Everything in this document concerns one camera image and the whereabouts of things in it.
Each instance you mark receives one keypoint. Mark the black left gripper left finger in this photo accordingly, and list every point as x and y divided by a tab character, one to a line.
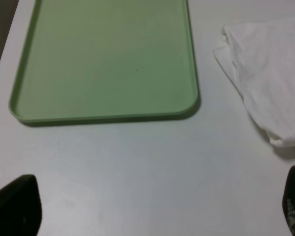
20	207

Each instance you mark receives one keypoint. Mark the white short sleeve shirt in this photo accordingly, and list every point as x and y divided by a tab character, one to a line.
259	59

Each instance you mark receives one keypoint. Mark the light green plastic tray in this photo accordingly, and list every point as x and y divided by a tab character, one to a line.
99	61

